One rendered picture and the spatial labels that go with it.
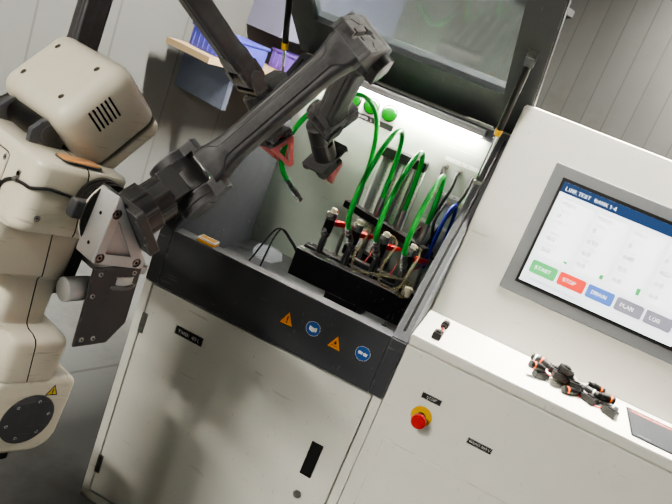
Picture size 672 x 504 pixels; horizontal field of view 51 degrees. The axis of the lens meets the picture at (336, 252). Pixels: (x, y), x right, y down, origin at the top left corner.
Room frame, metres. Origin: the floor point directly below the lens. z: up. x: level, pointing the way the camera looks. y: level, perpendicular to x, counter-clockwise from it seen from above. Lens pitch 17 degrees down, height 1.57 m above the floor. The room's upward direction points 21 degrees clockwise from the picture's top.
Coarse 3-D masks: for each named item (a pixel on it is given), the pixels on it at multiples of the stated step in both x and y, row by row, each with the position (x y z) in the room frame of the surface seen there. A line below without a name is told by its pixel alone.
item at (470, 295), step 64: (576, 128) 1.87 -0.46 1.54; (512, 192) 1.84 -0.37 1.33; (640, 192) 1.80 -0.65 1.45; (512, 256) 1.79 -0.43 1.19; (512, 320) 1.74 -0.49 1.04; (448, 384) 1.53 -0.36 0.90; (640, 384) 1.66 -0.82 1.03; (384, 448) 1.54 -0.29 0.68; (448, 448) 1.51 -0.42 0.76; (512, 448) 1.48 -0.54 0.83; (576, 448) 1.46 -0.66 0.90
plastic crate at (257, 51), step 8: (192, 32) 3.56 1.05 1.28; (200, 32) 3.52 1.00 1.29; (192, 40) 3.55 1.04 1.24; (200, 40) 3.52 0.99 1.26; (240, 40) 3.53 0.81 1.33; (248, 40) 3.80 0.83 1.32; (200, 48) 3.51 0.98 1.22; (208, 48) 3.48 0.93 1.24; (248, 48) 3.60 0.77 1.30; (256, 48) 3.64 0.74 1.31; (264, 48) 3.67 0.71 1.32; (216, 56) 3.45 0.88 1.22; (256, 56) 3.65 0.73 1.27; (264, 56) 3.70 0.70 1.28
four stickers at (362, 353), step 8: (288, 312) 1.63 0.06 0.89; (280, 320) 1.63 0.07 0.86; (288, 320) 1.62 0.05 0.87; (312, 320) 1.61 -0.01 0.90; (312, 328) 1.61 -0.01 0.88; (320, 328) 1.61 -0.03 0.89; (312, 336) 1.61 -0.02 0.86; (336, 336) 1.59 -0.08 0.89; (328, 344) 1.60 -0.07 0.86; (336, 344) 1.59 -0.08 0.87; (360, 344) 1.58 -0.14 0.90; (360, 352) 1.58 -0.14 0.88; (368, 352) 1.57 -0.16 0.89; (360, 360) 1.58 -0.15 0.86; (368, 360) 1.57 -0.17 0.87
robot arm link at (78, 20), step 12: (84, 0) 1.39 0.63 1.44; (96, 0) 1.40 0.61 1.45; (108, 0) 1.42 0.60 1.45; (84, 12) 1.38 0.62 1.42; (96, 12) 1.40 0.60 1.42; (108, 12) 1.42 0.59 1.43; (72, 24) 1.39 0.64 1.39; (84, 24) 1.38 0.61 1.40; (96, 24) 1.40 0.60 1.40; (72, 36) 1.38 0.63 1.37; (84, 36) 1.38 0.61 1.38; (96, 36) 1.40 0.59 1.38; (96, 48) 1.40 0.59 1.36
